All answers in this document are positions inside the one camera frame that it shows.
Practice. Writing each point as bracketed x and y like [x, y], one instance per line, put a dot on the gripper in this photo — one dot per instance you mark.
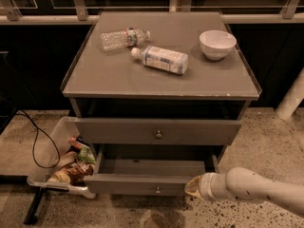
[205, 186]

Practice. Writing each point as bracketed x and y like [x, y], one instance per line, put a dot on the grey drawer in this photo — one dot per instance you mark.
[158, 131]
[155, 170]

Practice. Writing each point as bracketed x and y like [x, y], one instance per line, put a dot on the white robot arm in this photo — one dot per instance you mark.
[266, 161]

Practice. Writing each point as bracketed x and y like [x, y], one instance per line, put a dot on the grey wooden drawer cabinet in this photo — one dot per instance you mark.
[113, 85]

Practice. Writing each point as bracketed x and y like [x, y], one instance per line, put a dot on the grey top drawer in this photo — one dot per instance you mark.
[158, 131]

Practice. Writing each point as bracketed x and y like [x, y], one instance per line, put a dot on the snack bags in bin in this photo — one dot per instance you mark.
[77, 163]

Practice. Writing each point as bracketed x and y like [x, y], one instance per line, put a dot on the clear plastic storage bin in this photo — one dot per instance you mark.
[48, 157]

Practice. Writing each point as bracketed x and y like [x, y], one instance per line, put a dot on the white labelled plastic bottle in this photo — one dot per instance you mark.
[162, 58]

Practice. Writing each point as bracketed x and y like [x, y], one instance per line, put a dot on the white ceramic bowl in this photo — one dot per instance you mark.
[216, 44]

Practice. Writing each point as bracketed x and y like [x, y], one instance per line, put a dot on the clear crushed plastic bottle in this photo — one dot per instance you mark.
[124, 38]

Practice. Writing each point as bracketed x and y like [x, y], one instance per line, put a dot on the metal railing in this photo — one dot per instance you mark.
[56, 12]

